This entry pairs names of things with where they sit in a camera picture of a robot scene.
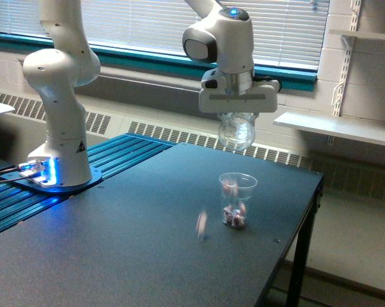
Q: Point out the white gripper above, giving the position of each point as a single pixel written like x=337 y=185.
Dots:
x=238 y=93

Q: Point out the clear plastic cup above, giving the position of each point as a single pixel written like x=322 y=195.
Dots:
x=246 y=184
x=237 y=130

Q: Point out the falling pink candy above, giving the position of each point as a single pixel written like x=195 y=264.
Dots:
x=201 y=224

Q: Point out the pink and dark candies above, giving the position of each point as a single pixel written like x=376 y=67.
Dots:
x=234 y=208

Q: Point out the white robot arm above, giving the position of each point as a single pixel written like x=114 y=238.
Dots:
x=223 y=36

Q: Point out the teal window sill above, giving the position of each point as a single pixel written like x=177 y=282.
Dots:
x=301 y=80

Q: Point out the white window blinds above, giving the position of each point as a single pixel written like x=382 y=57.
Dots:
x=287 y=34

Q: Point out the clear plastic cup on table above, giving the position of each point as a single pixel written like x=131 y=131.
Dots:
x=246 y=184

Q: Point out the black table leg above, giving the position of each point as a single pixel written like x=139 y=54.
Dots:
x=302 y=249

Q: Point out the white baseboard heater vent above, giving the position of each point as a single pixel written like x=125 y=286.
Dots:
x=340 y=175

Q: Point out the white upper wall shelf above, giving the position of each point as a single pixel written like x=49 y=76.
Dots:
x=365 y=34

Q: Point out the white wall shelf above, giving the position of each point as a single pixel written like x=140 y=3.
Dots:
x=348 y=128
x=365 y=34

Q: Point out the white shelf bracket rail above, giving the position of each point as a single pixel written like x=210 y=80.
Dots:
x=339 y=89

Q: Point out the white lower wall shelf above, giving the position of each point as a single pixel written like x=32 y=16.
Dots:
x=348 y=128

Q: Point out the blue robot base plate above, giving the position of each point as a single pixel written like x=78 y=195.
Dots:
x=61 y=189

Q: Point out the blue ribbed aluminium rail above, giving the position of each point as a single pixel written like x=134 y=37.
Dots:
x=110 y=157

